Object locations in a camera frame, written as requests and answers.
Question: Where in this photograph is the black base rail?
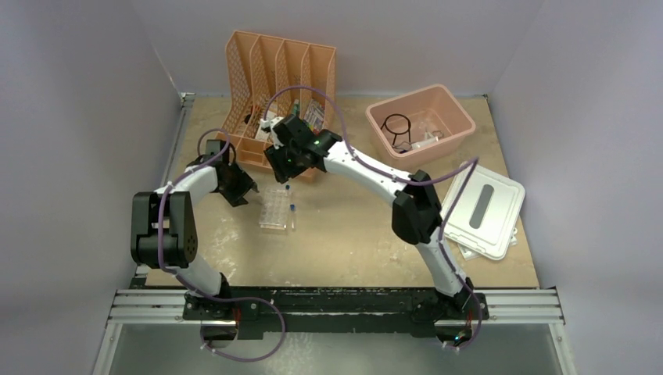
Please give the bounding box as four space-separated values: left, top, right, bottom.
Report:
183 286 489 345

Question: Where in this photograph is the pink plastic bin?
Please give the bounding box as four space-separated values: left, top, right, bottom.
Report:
365 84 476 170

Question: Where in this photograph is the orange plastic file organizer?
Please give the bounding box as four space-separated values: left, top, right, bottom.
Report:
223 30 337 173

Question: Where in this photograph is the clear test tube rack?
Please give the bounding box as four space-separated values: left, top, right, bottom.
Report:
258 187 291 230

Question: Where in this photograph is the white plastic bin lid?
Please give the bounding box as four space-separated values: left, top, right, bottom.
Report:
441 165 525 261

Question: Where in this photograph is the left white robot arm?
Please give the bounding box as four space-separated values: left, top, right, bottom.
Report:
130 139 258 320

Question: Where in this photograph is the blue capped test tube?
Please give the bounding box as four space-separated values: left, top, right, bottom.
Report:
289 204 296 231

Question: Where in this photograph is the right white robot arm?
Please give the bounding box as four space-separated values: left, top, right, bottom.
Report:
259 115 471 318

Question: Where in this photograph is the aluminium frame rail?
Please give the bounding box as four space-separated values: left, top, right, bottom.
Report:
108 289 565 324

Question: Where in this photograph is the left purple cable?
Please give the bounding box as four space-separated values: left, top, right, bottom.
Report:
156 128 287 364

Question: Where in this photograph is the black wire tripod stand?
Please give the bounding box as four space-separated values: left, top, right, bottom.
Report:
380 113 412 154

